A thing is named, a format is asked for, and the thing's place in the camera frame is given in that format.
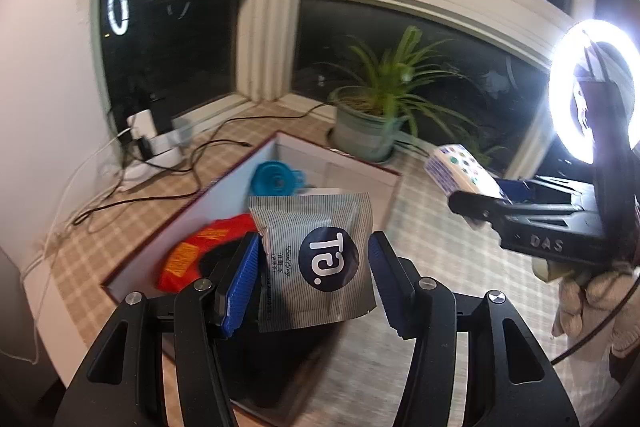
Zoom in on white power strip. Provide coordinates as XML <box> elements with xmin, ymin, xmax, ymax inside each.
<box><xmin>122</xmin><ymin>109</ymin><xmax>193</xmax><ymax>180</ymax></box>

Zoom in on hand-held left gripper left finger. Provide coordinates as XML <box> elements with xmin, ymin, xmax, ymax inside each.
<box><xmin>52</xmin><ymin>232</ymin><xmax>261</xmax><ymax>427</ymax></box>

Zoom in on person's right hand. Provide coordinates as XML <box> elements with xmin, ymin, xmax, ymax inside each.
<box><xmin>532</xmin><ymin>256</ymin><xmax>640</xmax><ymax>356</ymax></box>

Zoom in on white cable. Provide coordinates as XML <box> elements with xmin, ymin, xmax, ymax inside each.
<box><xmin>0</xmin><ymin>132</ymin><xmax>132</xmax><ymax>365</ymax></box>

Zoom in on red fabric pouch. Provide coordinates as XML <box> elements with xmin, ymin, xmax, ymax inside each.
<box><xmin>157</xmin><ymin>213</ymin><xmax>257</xmax><ymax>293</ymax></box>

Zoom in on cardboard box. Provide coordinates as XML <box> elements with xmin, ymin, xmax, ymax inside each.
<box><xmin>100</xmin><ymin>131</ymin><xmax>404</xmax><ymax>427</ymax></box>

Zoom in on grey striped packet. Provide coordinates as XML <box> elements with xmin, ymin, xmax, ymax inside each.
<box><xmin>248</xmin><ymin>192</ymin><xmax>377</xmax><ymax>334</ymax></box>

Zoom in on white ring light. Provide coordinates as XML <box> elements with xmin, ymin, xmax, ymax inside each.
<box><xmin>548</xmin><ymin>19</ymin><xmax>640</xmax><ymax>165</ymax></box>

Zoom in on small green plantlet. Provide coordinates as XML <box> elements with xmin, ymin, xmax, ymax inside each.
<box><xmin>467</xmin><ymin>142</ymin><xmax>507</xmax><ymax>171</ymax></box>

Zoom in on blue silicone cup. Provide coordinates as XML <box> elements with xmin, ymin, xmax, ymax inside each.
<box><xmin>251</xmin><ymin>160</ymin><xmax>306</xmax><ymax>196</ymax></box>

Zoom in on potted green plant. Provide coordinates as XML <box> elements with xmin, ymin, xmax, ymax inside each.
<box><xmin>312</xmin><ymin>26</ymin><xmax>506</xmax><ymax>164</ymax></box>

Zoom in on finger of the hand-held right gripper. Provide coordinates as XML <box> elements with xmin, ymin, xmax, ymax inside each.
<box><xmin>500</xmin><ymin>179</ymin><xmax>539</xmax><ymax>206</ymax></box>
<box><xmin>447</xmin><ymin>189</ymin><xmax>507</xmax><ymax>234</ymax></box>

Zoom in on white dotted tissue pack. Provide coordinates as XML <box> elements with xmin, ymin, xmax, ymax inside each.
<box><xmin>424</xmin><ymin>143</ymin><xmax>502</xmax><ymax>233</ymax></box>

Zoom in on beige plaid tablecloth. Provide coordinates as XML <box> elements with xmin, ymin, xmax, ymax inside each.
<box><xmin>20</xmin><ymin>99</ymin><xmax>621</xmax><ymax>427</ymax></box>

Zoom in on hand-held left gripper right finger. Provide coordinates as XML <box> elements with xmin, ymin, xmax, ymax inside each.
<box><xmin>368</xmin><ymin>230</ymin><xmax>581</xmax><ymax>427</ymax></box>

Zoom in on black power cable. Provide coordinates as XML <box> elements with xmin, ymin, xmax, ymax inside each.
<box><xmin>72</xmin><ymin>102</ymin><xmax>341</xmax><ymax>228</ymax></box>

